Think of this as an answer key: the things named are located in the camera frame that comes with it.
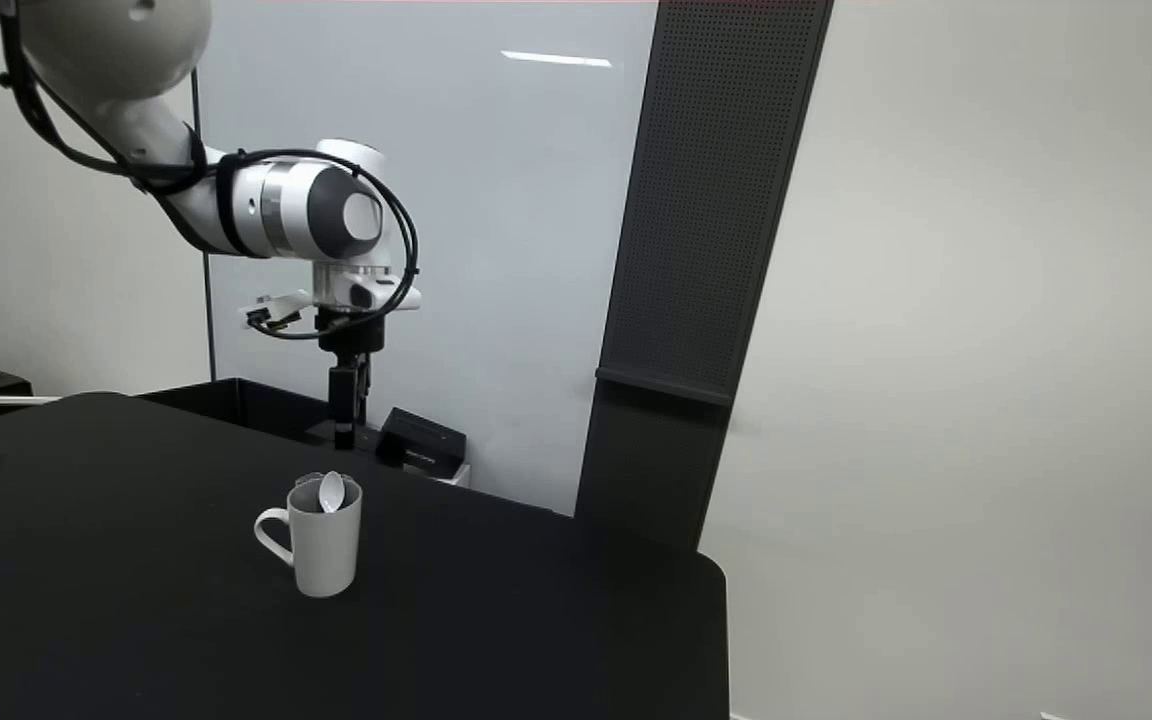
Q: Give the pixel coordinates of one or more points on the white plastic spoon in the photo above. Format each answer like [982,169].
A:
[332,493]

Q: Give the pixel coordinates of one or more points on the small black box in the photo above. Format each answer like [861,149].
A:
[418,439]

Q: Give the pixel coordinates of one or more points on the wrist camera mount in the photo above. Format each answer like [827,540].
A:
[286,311]

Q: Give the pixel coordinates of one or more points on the white ceramic cup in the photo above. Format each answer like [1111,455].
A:
[327,554]

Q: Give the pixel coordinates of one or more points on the white board panel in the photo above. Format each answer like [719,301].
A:
[508,201]

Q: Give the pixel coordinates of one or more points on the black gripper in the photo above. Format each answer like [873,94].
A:
[351,332]

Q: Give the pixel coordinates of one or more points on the black pillar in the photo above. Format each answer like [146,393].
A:
[699,201]

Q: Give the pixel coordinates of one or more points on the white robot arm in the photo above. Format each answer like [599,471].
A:
[282,206]

